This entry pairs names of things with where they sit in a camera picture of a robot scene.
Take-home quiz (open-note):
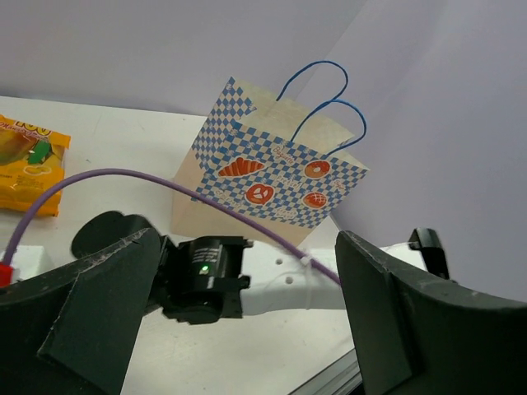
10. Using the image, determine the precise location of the blue checkered paper bag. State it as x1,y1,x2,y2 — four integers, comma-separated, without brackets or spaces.
170,77,368,245

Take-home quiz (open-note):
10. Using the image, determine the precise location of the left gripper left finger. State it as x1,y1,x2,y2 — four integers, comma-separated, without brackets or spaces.
1,228,161,394

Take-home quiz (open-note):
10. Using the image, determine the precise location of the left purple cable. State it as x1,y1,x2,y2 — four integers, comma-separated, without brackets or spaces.
2,167,343,286

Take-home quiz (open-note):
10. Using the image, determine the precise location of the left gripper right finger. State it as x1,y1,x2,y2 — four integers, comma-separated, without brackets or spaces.
335,230,526,394

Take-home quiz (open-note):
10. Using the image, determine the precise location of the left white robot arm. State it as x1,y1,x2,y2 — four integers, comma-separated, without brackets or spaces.
1,211,526,394

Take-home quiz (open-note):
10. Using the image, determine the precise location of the orange mango gummy bag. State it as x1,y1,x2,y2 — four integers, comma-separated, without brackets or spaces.
0,116,71,212

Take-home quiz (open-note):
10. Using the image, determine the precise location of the aluminium table frame rail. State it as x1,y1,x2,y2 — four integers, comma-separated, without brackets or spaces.
291,350,365,395

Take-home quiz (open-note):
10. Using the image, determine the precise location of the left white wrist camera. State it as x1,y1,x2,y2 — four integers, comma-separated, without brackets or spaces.
1,245,54,288

